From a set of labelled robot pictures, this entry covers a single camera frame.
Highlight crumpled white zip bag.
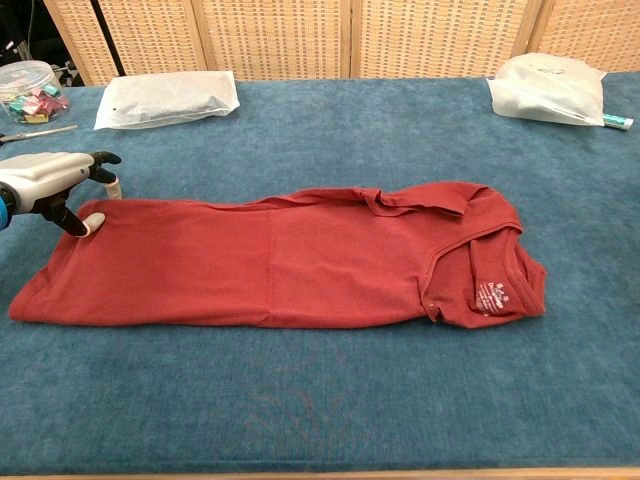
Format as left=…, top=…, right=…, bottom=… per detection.
left=486, top=52, right=608, bottom=126

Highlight blue carpet table cover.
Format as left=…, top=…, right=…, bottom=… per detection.
left=0, top=71, right=640, bottom=475

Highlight white plastic bag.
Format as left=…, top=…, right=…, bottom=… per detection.
left=93, top=70, right=241, bottom=131

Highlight red T-shirt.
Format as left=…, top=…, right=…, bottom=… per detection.
left=8, top=180, right=549, bottom=331

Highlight black-handled scissors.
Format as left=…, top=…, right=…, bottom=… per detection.
left=0, top=124, right=79, bottom=147

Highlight rattan folding screen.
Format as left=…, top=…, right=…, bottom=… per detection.
left=42, top=0, right=640, bottom=86

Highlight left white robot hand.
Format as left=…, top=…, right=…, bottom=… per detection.
left=0, top=150, right=123, bottom=239

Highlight clear jar of clips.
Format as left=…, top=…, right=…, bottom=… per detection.
left=0, top=60, right=72, bottom=125

